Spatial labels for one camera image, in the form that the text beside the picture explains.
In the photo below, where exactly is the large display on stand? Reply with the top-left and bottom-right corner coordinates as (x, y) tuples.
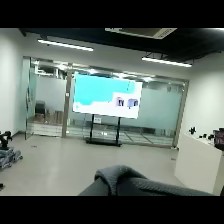
(72, 72), (144, 148)

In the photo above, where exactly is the ceiling strip lamp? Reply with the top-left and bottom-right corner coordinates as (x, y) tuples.
(140, 56), (194, 69)
(36, 38), (95, 53)

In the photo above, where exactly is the ceiling air vent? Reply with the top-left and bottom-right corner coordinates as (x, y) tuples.
(104, 27), (178, 41)

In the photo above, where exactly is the white counter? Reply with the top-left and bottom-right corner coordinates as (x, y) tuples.
(173, 132), (224, 196)

